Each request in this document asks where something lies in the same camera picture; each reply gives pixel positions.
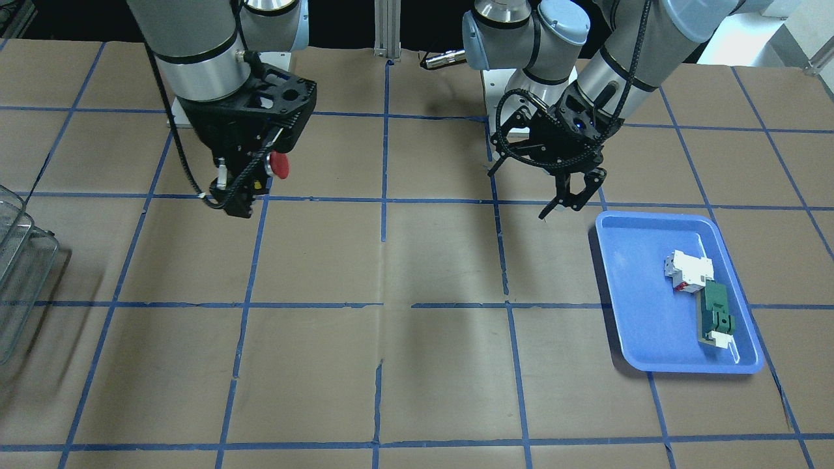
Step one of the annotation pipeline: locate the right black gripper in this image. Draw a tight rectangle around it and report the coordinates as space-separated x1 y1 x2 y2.
180 51 317 218

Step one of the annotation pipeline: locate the green terminal block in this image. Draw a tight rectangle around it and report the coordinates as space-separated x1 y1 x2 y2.
698 279 736 349

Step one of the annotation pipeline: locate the blue plastic tray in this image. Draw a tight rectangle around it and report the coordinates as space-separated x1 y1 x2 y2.
596 210 764 375

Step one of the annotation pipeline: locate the white circuit breaker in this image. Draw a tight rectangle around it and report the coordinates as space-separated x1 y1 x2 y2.
664 250 715 293

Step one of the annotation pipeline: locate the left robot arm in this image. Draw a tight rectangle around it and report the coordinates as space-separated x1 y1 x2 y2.
462 1 772 219

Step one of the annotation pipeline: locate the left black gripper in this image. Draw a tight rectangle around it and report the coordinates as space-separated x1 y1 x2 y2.
487 81 620 220

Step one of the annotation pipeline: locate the aluminium frame post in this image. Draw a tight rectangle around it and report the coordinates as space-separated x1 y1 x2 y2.
373 0 402 63

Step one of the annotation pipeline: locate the red push button switch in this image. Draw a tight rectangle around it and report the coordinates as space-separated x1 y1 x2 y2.
265 150 290 179

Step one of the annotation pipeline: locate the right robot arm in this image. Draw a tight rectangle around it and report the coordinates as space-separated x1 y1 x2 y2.
128 1 317 218

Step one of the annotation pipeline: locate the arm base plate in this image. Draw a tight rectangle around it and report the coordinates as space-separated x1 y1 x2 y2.
162 68 193 130
481 68 581 137

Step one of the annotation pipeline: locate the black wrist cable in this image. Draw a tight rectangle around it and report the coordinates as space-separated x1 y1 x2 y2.
143 46 287 209

